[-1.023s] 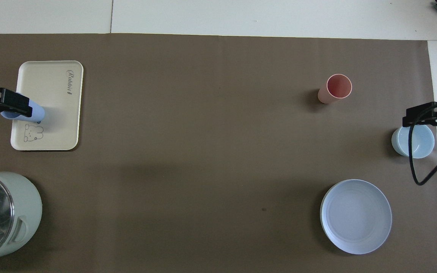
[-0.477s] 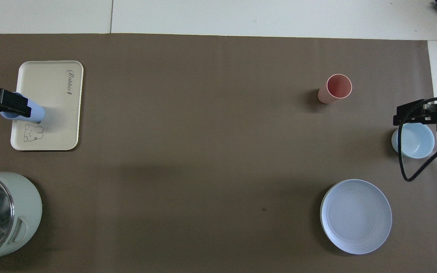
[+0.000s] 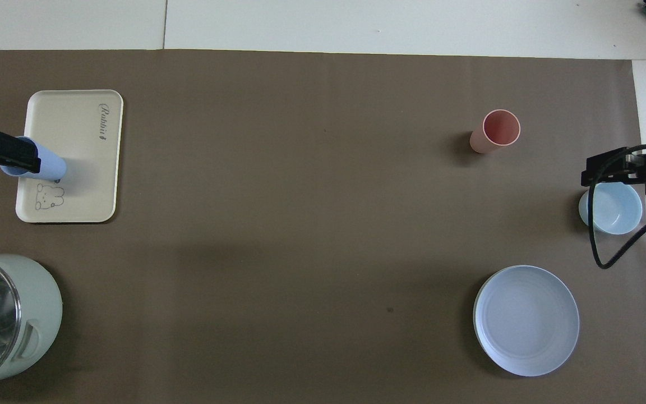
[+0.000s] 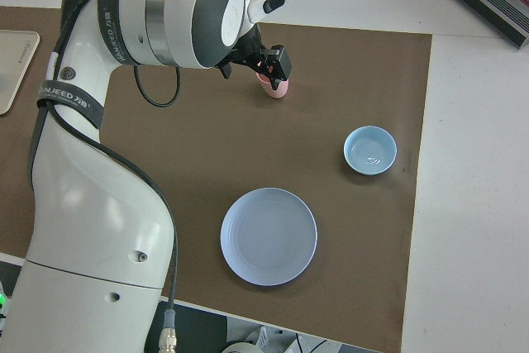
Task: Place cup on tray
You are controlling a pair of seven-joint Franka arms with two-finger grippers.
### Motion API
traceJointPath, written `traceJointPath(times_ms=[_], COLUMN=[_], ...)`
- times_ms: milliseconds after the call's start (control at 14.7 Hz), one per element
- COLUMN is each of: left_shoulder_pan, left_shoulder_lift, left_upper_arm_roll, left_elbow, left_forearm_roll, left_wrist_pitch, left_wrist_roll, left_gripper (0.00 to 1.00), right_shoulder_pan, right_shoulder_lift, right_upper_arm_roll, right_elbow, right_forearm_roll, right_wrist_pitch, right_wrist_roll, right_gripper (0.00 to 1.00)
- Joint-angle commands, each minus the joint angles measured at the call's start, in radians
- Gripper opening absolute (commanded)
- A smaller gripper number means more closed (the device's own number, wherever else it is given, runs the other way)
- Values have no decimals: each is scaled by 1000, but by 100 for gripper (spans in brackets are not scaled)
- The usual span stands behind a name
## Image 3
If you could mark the blue plastic cup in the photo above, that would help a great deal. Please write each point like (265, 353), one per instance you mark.
(51, 165)

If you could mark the pink plastic cup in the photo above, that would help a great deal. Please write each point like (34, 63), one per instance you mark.
(501, 128)

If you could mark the cream rabbit print tray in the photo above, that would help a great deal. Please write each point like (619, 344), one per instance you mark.
(87, 123)

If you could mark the light blue bowl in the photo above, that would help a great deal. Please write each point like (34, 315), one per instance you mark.
(617, 210)

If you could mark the pale green electric pot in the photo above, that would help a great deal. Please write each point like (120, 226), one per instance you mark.
(42, 303)

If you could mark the pale blue round plate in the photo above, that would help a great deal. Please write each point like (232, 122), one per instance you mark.
(525, 320)

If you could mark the brown paper table mat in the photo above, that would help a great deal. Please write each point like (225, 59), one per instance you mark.
(312, 224)

